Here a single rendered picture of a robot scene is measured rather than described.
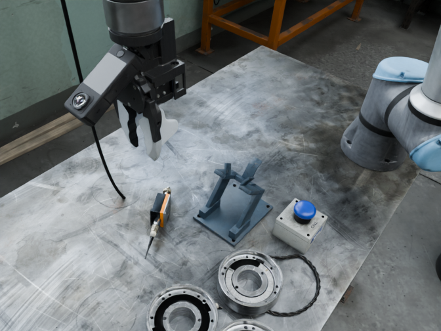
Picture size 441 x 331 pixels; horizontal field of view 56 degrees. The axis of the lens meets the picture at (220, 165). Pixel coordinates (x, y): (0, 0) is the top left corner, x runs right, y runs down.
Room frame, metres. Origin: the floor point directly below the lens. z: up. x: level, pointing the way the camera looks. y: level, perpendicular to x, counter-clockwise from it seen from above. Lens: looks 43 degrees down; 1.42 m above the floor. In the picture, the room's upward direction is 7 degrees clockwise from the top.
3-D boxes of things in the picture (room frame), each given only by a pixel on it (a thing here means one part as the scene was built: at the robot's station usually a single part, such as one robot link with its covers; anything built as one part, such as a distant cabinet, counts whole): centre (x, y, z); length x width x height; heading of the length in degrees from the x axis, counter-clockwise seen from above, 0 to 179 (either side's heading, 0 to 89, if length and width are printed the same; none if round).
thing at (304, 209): (0.51, -0.16, 0.85); 0.04 x 0.04 x 0.05
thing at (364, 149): (0.79, -0.36, 0.85); 0.15 x 0.15 x 0.10
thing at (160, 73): (0.52, 0.12, 1.11); 0.09 x 0.08 x 0.12; 142
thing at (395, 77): (0.78, -0.36, 0.97); 0.13 x 0.12 x 0.14; 16
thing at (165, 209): (0.51, 0.09, 0.82); 0.05 x 0.02 x 0.04; 177
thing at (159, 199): (0.48, 0.10, 0.82); 0.17 x 0.02 x 0.04; 177
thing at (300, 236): (0.51, -0.16, 0.82); 0.08 x 0.07 x 0.05; 147
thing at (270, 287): (0.38, -0.07, 0.82); 0.08 x 0.08 x 0.02
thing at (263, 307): (0.38, -0.07, 0.82); 0.10 x 0.10 x 0.04
